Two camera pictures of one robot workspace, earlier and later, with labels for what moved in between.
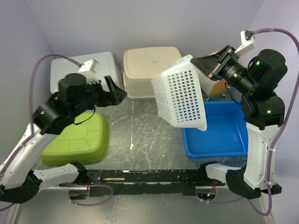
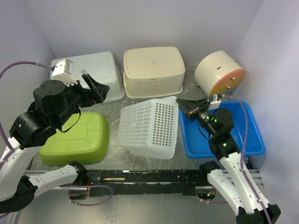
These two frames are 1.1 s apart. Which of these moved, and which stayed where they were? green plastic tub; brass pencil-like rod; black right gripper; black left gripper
Moved: black left gripper; black right gripper
Stayed: brass pencil-like rod; green plastic tub
